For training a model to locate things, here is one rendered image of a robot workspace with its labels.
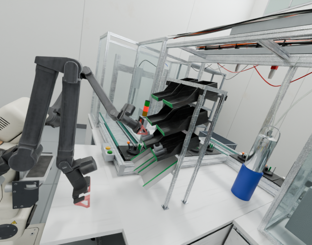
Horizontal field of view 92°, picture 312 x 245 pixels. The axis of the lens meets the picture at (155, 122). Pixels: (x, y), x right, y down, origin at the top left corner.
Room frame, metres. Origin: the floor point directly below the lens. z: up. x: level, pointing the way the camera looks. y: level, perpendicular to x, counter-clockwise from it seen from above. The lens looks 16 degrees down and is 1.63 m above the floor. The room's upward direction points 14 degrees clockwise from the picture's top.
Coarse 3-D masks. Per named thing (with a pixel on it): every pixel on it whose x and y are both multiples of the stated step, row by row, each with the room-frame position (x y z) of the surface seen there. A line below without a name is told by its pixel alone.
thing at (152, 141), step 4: (156, 132) 1.05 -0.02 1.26; (160, 132) 1.06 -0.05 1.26; (156, 136) 1.04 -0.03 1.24; (160, 136) 1.03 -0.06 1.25; (168, 136) 0.95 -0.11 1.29; (148, 140) 0.99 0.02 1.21; (152, 140) 0.98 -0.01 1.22; (156, 140) 0.97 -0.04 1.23; (160, 140) 0.93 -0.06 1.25; (164, 140) 0.94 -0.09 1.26; (144, 144) 0.93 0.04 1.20; (148, 144) 0.90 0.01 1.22; (152, 144) 0.91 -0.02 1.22
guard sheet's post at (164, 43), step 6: (162, 42) 1.47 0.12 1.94; (162, 48) 1.45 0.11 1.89; (162, 54) 1.45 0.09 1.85; (162, 60) 1.46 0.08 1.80; (156, 72) 1.45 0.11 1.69; (156, 78) 1.45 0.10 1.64; (156, 84) 1.46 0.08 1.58; (150, 96) 1.45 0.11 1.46; (150, 102) 1.45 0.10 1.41; (150, 108) 1.46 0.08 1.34; (144, 126) 1.44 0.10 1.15
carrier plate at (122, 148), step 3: (120, 147) 1.23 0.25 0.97; (123, 147) 1.25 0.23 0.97; (126, 147) 1.26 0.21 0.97; (120, 150) 1.18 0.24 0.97; (123, 150) 1.19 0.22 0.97; (126, 150) 1.21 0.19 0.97; (123, 153) 1.14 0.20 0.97; (126, 153) 1.16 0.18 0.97; (123, 156) 1.11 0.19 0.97; (126, 156) 1.11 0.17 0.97; (132, 156) 1.14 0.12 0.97; (126, 159) 1.06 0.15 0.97; (129, 159) 1.07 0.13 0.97
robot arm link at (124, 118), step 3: (123, 111) 0.89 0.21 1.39; (126, 111) 0.89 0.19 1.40; (123, 114) 0.88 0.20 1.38; (126, 114) 0.92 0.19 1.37; (129, 114) 0.90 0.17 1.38; (120, 117) 0.87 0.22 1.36; (123, 117) 0.86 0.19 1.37; (126, 117) 0.87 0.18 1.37; (129, 117) 0.89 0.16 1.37; (120, 120) 0.86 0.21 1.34; (123, 120) 0.86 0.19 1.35; (126, 120) 0.86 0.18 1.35; (129, 120) 0.88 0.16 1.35; (126, 123) 0.87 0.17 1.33
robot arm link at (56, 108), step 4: (80, 76) 1.05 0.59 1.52; (84, 76) 1.09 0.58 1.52; (60, 96) 0.93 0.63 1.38; (56, 100) 0.91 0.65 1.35; (60, 100) 0.91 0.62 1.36; (56, 104) 0.89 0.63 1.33; (60, 104) 0.90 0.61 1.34; (52, 108) 0.85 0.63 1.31; (56, 108) 0.87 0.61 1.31; (60, 108) 0.89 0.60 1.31; (48, 112) 0.84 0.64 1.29; (52, 112) 0.84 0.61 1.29; (56, 112) 0.90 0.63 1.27; (52, 116) 0.82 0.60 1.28; (48, 120) 0.81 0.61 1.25; (52, 120) 0.82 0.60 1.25
